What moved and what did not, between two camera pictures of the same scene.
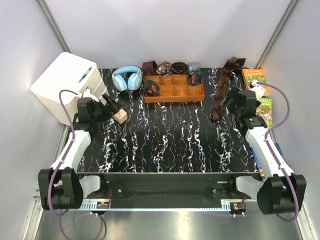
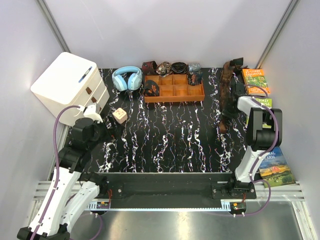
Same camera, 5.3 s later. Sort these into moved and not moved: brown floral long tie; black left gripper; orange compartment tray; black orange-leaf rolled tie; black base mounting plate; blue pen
Moved: brown floral long tie; black left gripper
Not moved: black base mounting plate; blue pen; orange compartment tray; black orange-leaf rolled tie
